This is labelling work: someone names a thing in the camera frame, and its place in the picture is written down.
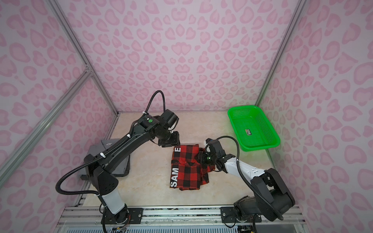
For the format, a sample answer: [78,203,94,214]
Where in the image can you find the black corrugated cable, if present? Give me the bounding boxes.
[144,90,167,114]
[215,135,285,221]

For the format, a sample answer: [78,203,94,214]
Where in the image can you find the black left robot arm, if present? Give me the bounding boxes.
[84,110,180,215]

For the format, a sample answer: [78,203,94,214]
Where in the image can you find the aluminium left corner post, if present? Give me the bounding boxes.
[45,0,119,116]

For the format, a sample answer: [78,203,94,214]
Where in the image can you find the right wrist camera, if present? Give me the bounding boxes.
[206,138,225,157]

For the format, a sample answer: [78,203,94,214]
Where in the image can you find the folded grey shirt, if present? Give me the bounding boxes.
[87,138,130,177]

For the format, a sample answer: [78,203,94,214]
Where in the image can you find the black corrugated left cable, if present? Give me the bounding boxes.
[144,90,167,114]

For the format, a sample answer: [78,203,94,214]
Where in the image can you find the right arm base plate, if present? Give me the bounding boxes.
[220,206,262,223]

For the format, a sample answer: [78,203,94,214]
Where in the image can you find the aluminium diagonal frame bar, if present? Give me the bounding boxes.
[1,69,91,187]

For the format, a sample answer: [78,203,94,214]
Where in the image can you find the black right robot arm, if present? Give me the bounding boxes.
[198,152,295,222]

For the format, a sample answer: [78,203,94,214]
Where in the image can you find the aluminium corner frame post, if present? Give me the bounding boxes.
[255,0,309,107]

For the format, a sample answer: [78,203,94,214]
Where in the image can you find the black corrugated right cable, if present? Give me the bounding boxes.
[215,135,285,221]

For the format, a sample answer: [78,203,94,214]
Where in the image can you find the red black plaid shirt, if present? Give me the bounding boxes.
[170,144,216,191]

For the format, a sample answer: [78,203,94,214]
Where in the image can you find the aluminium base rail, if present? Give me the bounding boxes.
[54,205,309,233]

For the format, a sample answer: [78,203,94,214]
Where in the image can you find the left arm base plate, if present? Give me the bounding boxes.
[101,207,143,225]

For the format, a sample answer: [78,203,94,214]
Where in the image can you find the green plastic basket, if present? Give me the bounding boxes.
[227,105,281,151]

